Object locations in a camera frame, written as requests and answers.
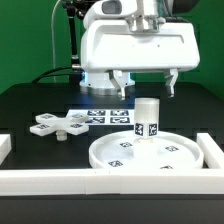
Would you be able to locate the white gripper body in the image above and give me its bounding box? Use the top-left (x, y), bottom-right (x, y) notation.
top-left (81, 20), bottom-right (200, 73)

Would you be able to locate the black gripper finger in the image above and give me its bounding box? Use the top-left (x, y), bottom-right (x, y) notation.
top-left (165, 69), bottom-right (178, 98)
top-left (111, 70), bottom-right (131, 99)

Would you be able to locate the white round table top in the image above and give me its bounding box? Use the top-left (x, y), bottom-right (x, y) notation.
top-left (89, 130), bottom-right (204, 170)

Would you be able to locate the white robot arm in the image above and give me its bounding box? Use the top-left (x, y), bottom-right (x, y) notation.
top-left (80, 0), bottom-right (200, 96)

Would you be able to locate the white fiducial marker sheet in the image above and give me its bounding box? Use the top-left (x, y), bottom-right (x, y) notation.
top-left (67, 109), bottom-right (134, 125)

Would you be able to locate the white cross-shaped table base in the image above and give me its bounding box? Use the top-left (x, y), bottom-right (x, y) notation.
top-left (30, 113), bottom-right (89, 141)

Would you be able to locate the white right fence bar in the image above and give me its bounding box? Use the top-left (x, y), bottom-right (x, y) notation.
top-left (196, 133), bottom-right (224, 169)

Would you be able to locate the white fence bar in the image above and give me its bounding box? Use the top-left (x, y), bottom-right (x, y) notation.
top-left (0, 134), bottom-right (12, 165)
top-left (196, 133), bottom-right (224, 169)
top-left (0, 169), bottom-right (224, 196)

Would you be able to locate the white front fence bar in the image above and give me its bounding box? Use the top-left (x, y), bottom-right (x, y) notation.
top-left (0, 169), bottom-right (224, 196)

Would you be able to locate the white left fence bar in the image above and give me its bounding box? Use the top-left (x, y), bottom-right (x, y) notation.
top-left (0, 134), bottom-right (12, 165)

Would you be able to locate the black cable bundle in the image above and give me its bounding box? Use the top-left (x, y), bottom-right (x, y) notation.
top-left (31, 63), bottom-right (86, 84)

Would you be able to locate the white thin cable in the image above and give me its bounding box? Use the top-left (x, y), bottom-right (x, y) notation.
top-left (50, 0), bottom-right (63, 84)

